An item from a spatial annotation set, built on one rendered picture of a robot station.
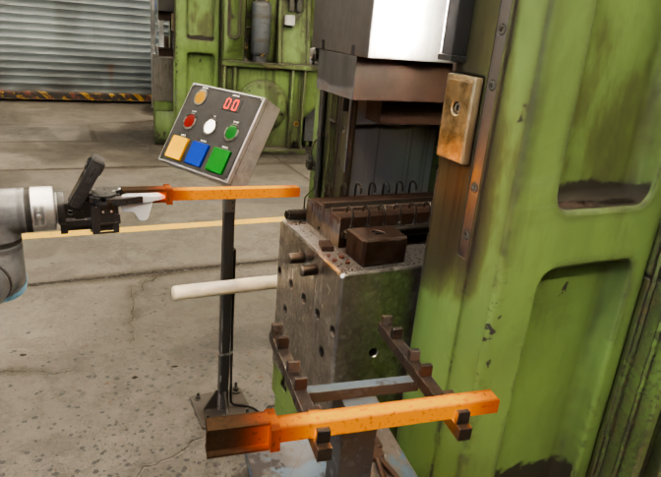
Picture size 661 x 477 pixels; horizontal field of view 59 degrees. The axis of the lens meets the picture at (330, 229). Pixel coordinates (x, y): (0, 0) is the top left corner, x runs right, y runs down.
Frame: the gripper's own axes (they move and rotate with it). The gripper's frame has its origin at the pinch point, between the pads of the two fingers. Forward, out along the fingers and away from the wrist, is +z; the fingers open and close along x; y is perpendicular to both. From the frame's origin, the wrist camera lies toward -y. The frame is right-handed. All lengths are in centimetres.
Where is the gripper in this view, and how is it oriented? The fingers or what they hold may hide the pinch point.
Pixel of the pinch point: (157, 192)
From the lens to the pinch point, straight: 132.7
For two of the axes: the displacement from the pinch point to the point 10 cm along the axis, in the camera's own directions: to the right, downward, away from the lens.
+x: 4.2, 3.5, -8.4
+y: -0.7, 9.3, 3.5
